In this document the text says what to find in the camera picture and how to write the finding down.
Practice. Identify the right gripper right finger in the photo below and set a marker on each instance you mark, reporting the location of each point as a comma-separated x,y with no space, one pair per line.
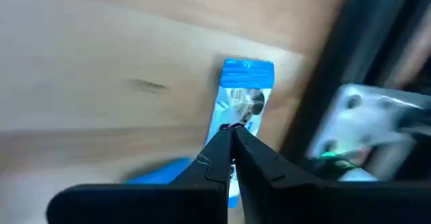
303,204

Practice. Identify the black aluminium rig frame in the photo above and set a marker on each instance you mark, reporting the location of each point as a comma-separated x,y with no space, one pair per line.
363,32

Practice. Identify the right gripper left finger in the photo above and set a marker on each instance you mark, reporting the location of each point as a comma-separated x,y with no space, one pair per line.
188,200

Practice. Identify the silver mounting plate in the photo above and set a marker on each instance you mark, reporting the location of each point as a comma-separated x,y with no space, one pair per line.
357,123

